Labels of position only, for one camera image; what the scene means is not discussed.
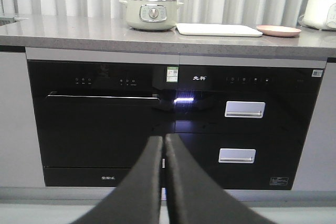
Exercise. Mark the silver lower drawer handle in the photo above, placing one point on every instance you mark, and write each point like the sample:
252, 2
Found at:
236, 155

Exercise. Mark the silver drawer handle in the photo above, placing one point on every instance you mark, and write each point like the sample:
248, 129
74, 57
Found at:
236, 155
244, 109

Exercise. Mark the white rice cooker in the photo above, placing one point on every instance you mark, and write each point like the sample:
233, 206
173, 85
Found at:
320, 14

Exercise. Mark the black built-in dishwasher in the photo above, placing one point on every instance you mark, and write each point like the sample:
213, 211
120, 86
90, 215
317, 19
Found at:
94, 118

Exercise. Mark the grey cabinet door panel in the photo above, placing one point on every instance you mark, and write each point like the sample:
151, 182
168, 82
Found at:
316, 170

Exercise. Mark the silver upper drawer handle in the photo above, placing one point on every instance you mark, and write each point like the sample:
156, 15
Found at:
244, 109

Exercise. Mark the black drawer sterilizer cabinet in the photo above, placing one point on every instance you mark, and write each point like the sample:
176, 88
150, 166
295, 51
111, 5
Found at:
278, 137

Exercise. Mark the grey left cabinet panel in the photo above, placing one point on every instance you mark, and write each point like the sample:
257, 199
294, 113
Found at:
20, 154

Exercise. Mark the grey stone countertop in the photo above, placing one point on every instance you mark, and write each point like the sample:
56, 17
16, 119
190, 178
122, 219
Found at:
101, 34

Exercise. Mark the cream bear serving tray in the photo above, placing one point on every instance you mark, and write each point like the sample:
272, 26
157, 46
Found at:
217, 30

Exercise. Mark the pale green electric cooking pot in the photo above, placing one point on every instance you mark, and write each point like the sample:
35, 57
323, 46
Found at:
151, 14

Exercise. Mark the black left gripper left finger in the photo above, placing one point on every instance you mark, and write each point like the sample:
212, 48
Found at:
137, 199

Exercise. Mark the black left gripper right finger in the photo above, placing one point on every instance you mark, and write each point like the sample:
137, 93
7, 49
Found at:
193, 197

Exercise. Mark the pink round plate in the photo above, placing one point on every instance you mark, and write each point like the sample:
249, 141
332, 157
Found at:
278, 31

